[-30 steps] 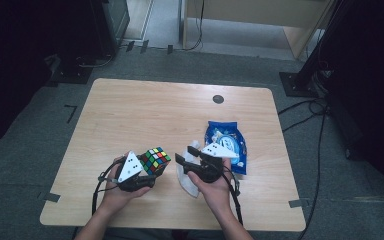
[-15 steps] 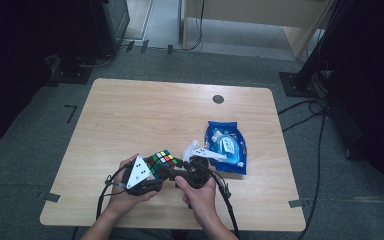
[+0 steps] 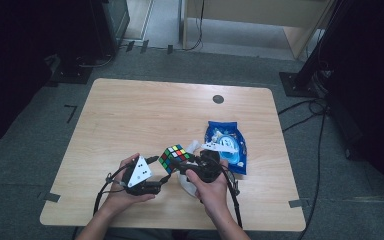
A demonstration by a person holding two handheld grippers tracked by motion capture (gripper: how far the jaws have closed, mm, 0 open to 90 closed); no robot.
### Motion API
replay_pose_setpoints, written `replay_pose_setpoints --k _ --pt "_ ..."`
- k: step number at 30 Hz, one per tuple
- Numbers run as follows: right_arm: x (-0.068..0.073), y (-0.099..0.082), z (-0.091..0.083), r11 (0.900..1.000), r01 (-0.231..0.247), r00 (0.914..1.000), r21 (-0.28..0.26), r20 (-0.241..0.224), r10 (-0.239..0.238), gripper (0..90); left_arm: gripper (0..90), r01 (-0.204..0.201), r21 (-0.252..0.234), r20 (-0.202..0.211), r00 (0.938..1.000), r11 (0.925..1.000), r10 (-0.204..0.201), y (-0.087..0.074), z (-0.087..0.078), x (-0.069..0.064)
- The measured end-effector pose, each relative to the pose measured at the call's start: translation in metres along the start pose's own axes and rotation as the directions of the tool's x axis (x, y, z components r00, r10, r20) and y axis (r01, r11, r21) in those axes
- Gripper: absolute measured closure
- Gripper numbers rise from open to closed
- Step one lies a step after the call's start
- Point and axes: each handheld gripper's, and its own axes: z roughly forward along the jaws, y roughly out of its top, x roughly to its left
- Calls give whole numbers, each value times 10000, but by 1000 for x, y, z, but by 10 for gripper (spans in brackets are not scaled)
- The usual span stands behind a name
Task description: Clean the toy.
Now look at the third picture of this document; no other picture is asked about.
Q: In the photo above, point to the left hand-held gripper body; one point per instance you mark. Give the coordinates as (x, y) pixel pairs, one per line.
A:
(140, 173)

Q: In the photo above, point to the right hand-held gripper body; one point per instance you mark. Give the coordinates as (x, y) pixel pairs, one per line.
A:
(210, 166)

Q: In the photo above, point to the multicoloured puzzle cube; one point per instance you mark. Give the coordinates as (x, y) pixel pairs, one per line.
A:
(173, 155)

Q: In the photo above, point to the white wet wipe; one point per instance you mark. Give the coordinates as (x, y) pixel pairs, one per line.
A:
(186, 186)

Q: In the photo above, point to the blue wet wipes pack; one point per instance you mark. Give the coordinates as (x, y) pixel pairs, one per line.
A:
(226, 133)

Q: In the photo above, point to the person's right hand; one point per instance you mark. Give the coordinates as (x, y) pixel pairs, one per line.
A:
(213, 195)

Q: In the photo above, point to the person's left hand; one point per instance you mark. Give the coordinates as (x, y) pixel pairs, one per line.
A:
(126, 200)

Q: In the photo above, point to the person's dark trousers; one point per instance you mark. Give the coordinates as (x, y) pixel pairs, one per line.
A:
(153, 235)

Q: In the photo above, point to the black round table grommet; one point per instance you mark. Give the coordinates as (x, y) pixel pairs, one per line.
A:
(218, 99)

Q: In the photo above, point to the black metal stand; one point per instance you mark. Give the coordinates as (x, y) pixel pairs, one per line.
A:
(300, 83)

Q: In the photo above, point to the light wooden furniture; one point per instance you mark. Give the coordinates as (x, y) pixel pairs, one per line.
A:
(246, 11)

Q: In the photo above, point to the dark curtain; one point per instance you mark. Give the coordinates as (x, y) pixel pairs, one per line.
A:
(13, 66)
(373, 100)

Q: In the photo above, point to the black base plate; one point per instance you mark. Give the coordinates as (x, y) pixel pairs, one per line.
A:
(73, 75)

